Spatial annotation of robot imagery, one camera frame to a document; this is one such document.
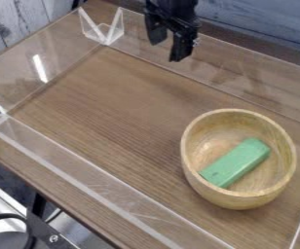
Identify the black table leg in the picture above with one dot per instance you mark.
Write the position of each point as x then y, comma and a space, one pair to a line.
38, 205

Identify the clear acrylic tray enclosure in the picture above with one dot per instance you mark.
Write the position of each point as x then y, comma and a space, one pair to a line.
94, 108

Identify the green rectangular block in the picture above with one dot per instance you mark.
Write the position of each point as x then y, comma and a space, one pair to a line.
237, 162

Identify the black metal bracket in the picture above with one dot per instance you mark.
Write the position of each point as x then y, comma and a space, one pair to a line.
46, 238

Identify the brown wooden bowl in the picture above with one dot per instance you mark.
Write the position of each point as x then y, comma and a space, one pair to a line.
210, 136

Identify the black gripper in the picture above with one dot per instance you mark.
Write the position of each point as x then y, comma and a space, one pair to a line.
173, 15

